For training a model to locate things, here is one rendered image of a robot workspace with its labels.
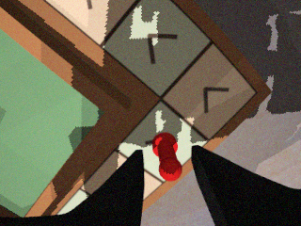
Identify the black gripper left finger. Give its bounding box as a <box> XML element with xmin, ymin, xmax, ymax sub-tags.
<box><xmin>0</xmin><ymin>150</ymin><xmax>144</xmax><ymax>226</ymax></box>

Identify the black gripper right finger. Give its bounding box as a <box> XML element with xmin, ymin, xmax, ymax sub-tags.
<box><xmin>191</xmin><ymin>146</ymin><xmax>301</xmax><ymax>226</ymax></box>

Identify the red game pawn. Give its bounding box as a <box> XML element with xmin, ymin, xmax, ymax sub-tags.
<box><xmin>151</xmin><ymin>132</ymin><xmax>182</xmax><ymax>181</ymax></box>

